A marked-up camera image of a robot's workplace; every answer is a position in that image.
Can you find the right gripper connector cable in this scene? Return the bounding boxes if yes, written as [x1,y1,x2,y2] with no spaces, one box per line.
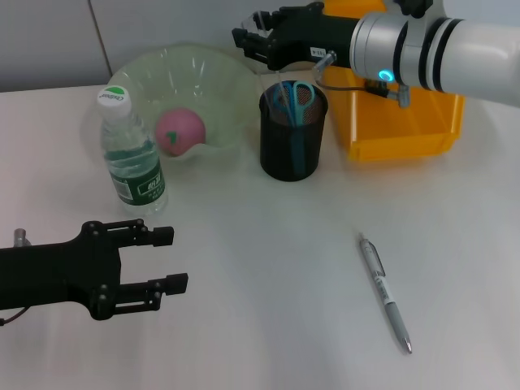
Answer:
[312,50,411,109]

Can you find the blue teal scissors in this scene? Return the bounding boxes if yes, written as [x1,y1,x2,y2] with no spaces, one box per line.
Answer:
[271,80,316,174]

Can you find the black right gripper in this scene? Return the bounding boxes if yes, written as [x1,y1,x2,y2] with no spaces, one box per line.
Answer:
[232,2,362,72]

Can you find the pink peach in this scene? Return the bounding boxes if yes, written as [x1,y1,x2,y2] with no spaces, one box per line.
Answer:
[154,106,207,158]

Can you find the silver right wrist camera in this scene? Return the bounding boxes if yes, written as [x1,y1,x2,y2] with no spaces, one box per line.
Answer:
[389,0,436,20]

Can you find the black mesh pen cup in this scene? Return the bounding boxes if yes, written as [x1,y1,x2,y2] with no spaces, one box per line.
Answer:
[258,80,329,182]

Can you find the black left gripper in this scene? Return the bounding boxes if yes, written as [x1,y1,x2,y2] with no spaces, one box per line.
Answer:
[0,218,190,322]

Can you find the yellow plastic storage bin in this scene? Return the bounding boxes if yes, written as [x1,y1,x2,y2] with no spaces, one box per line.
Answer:
[323,0,466,163]

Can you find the grey ballpoint pen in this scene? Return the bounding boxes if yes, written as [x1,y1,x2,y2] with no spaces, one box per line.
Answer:
[357,232,414,355]

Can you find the translucent green fruit plate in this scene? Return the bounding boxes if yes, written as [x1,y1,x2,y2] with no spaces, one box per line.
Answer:
[83,40,259,163]

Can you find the clear green-label water bottle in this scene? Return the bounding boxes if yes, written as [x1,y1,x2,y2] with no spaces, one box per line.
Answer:
[96,84,168,216]

